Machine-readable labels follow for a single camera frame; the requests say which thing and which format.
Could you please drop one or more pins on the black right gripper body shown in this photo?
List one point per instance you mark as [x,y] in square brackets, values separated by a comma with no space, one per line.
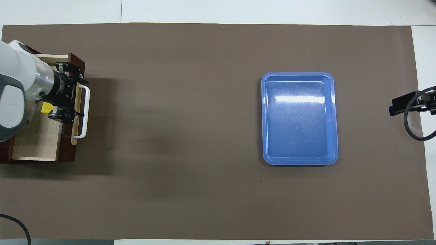
[430,100]

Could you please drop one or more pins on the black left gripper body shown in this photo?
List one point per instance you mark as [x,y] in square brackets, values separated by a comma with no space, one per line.
[61,88]

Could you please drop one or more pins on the yellow cube block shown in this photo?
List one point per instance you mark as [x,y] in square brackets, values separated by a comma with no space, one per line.
[47,108]

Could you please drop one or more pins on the dark wooden drawer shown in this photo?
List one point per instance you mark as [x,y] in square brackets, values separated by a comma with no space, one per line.
[41,143]

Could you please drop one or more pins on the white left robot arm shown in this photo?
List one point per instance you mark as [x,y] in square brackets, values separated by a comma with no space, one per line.
[17,68]

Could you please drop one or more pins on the blue plastic tray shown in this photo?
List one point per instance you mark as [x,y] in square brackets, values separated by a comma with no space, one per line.
[299,129]

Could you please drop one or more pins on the brown table mat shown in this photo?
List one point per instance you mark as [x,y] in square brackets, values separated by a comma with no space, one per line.
[187,136]

